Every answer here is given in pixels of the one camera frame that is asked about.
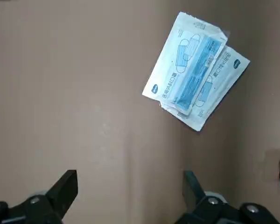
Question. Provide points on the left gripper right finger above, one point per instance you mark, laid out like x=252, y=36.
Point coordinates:
x=200, y=210

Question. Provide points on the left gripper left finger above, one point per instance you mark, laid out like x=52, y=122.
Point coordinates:
x=49, y=205

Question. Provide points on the blue white mask packet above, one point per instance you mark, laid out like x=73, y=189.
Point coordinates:
x=226, y=77
x=191, y=58

